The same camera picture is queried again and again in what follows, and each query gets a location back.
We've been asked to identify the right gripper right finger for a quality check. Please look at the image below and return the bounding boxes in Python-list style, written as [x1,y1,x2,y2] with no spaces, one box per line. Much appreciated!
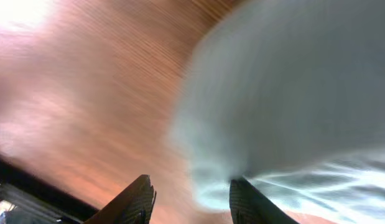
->
[229,179,298,224]

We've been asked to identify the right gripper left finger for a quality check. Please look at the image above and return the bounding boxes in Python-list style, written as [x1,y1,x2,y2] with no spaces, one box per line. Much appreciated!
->
[83,174,157,224]

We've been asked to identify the light teal t-shirt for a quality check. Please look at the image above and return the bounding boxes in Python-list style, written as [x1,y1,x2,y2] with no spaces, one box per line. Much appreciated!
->
[170,0,385,223]

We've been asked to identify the dark table edge rail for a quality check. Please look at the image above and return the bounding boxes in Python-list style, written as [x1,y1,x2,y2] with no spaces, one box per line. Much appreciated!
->
[0,158,99,224]

